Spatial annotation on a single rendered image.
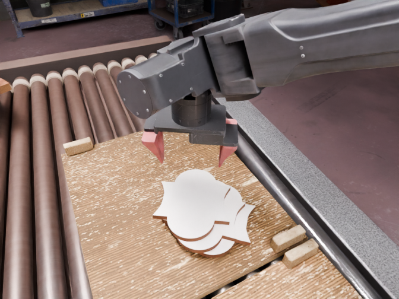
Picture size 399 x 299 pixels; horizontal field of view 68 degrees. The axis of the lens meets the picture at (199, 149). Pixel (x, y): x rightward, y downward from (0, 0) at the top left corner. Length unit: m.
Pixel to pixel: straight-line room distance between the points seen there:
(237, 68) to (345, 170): 1.86
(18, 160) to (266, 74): 0.62
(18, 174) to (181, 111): 0.45
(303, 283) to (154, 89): 0.36
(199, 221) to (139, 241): 0.11
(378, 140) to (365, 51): 2.25
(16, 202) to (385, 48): 0.64
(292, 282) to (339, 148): 1.84
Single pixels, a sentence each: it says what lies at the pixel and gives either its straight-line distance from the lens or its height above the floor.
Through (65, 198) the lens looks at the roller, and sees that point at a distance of 0.65.
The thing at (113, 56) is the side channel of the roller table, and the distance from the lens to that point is 1.13.
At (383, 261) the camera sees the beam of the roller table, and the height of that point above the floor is 0.92.
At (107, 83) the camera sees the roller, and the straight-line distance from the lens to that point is 0.98.
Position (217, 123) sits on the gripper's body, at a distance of 0.42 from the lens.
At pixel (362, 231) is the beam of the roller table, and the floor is 0.92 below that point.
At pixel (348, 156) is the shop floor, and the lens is 2.25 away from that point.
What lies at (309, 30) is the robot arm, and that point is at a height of 1.30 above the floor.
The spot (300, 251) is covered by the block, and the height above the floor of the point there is 0.96.
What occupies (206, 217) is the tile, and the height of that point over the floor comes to 0.98.
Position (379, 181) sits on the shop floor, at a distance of 2.16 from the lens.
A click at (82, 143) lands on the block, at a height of 0.96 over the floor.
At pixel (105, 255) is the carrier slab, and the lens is 0.53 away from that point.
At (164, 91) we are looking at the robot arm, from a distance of 0.31.
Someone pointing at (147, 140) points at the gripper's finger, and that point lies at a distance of 0.44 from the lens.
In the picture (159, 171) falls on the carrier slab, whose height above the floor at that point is 0.94.
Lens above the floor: 1.38
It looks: 42 degrees down
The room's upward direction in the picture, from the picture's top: straight up
